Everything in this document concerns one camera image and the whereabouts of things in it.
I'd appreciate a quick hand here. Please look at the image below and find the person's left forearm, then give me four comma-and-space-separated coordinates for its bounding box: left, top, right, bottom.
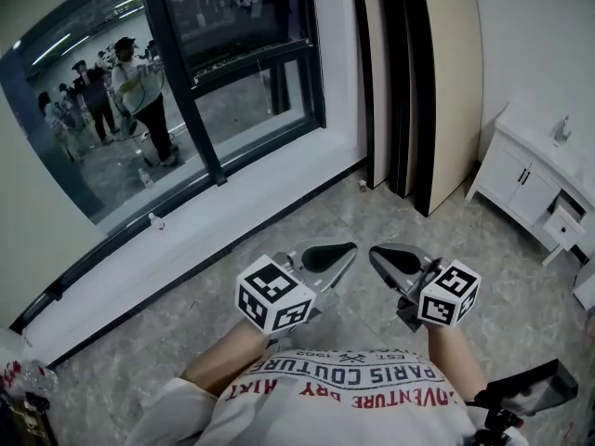
179, 318, 280, 397

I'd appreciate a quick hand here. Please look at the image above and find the stack of dark door panels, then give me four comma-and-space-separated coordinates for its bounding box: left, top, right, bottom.
378, 0, 420, 200

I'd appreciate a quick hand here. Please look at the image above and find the black chest-mounted device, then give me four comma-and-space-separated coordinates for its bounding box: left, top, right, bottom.
467, 359, 580, 446

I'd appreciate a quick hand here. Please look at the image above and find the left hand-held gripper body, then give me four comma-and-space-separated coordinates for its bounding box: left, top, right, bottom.
235, 247, 327, 336

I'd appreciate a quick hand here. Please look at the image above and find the white window sill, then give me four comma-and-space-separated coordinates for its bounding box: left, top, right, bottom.
11, 126, 368, 367

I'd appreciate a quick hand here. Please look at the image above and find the dark framed window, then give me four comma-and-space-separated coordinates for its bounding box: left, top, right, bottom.
0, 0, 329, 228

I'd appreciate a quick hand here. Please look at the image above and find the white plastic bag red print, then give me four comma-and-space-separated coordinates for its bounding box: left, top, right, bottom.
0, 326, 60, 406

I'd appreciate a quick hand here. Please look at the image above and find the white vanity cabinet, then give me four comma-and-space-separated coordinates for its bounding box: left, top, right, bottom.
464, 102, 595, 269

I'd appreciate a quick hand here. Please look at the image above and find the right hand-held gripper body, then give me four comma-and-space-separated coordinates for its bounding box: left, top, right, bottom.
396, 256, 483, 334

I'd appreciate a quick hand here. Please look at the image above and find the white printed t-shirt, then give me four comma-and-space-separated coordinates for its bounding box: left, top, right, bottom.
125, 348, 531, 446

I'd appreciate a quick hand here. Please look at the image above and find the person's right forearm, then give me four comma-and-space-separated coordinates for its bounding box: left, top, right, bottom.
425, 322, 489, 401

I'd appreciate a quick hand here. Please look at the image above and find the large beige board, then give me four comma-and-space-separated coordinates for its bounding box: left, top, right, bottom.
403, 0, 485, 218

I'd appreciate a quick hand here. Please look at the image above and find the white storage box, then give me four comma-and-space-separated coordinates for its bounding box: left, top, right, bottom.
571, 257, 595, 311

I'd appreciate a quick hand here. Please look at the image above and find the chrome faucet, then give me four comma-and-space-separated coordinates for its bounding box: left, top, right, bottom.
551, 114, 573, 146

